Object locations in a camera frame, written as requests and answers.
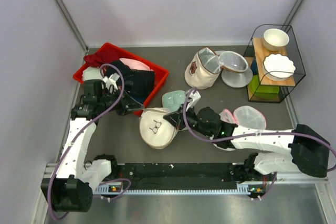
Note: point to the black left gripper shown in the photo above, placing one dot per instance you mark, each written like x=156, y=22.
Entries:
x=127, y=105

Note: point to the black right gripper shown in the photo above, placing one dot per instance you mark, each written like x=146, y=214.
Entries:
x=177, y=119

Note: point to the white mesh bra laundry bag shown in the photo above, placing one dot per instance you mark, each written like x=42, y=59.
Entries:
x=156, y=132

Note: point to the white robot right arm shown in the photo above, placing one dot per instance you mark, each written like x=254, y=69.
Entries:
x=294, y=150

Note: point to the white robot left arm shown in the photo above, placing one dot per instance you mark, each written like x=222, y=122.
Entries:
x=71, y=185

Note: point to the cream bear laundry bag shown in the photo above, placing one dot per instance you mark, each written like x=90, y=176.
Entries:
x=203, y=70

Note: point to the white pink-trimmed mesh bag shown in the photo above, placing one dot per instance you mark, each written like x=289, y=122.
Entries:
x=245, y=116

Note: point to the light green ceramic tray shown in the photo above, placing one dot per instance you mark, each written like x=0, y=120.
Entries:
x=172, y=100

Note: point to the dark blue garment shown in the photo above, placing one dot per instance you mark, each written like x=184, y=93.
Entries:
x=137, y=83

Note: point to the pink garment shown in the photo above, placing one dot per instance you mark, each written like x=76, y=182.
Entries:
x=135, y=64

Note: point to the red plastic bin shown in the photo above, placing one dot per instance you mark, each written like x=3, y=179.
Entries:
x=161, y=74

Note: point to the red garment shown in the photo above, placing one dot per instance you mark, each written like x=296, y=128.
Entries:
x=101, y=57

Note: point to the green container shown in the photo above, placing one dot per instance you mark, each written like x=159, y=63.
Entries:
x=258, y=91

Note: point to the teal item behind rack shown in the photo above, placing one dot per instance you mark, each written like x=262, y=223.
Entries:
x=254, y=67

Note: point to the wooden shelf board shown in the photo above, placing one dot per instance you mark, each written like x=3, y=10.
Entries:
x=260, y=54

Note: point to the white scalloped bowl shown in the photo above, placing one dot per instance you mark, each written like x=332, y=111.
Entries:
x=277, y=67

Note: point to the white round bowl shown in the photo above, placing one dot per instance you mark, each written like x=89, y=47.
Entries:
x=274, y=39

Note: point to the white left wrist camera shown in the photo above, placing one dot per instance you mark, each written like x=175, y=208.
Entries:
x=111, y=78

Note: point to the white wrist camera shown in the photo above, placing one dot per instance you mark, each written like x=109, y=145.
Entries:
x=111, y=78
x=192, y=97

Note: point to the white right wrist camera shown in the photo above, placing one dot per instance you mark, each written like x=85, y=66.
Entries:
x=192, y=97

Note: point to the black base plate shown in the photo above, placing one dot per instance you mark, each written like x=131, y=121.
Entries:
x=183, y=175

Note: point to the grey slotted cable duct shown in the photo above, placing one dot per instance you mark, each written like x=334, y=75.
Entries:
x=110, y=190

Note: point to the black wire shelf rack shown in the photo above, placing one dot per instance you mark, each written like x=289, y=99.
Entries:
x=293, y=53

